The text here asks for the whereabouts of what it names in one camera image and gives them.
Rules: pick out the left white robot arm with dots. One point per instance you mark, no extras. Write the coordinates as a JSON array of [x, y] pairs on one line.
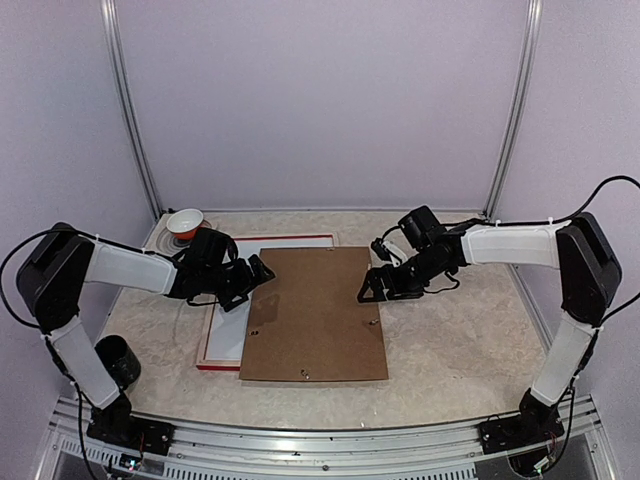
[[66, 262]]

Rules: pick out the aluminium post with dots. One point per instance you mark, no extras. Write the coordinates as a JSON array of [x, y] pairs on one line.
[[118, 64], [517, 106]]

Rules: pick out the black cylindrical cup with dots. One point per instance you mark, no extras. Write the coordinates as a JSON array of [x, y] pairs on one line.
[[119, 360]]

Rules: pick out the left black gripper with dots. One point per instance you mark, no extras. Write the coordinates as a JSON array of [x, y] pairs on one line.
[[246, 279]]

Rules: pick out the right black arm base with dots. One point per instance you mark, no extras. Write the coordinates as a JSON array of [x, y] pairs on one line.
[[535, 422]]

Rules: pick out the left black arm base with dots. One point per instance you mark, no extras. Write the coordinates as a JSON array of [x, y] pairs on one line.
[[116, 425]]

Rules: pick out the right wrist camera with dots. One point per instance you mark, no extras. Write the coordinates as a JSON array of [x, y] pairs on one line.
[[420, 228]]

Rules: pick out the orange white bowl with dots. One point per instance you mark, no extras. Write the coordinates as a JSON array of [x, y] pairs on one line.
[[183, 224]]

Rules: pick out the aluminium front rail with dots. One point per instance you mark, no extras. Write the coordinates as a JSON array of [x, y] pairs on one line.
[[202, 450]]

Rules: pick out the wooden red picture frame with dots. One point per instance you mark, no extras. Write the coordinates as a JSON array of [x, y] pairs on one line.
[[215, 360]]

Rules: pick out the left aluminium post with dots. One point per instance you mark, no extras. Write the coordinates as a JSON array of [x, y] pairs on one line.
[[118, 64]]

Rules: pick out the cat and books photo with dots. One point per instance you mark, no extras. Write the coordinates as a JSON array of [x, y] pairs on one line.
[[227, 330]]

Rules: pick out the brown cardboard backing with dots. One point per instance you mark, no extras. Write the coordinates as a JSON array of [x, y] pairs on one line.
[[306, 324]]

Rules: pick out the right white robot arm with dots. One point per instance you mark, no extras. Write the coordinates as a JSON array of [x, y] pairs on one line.
[[589, 275]]

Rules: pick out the right aluminium post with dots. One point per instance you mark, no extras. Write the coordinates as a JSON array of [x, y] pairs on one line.
[[517, 106]]

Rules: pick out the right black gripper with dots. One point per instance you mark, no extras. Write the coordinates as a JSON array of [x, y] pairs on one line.
[[375, 276]]

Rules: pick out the grey round plate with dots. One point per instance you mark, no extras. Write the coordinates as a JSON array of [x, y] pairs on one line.
[[165, 242]]

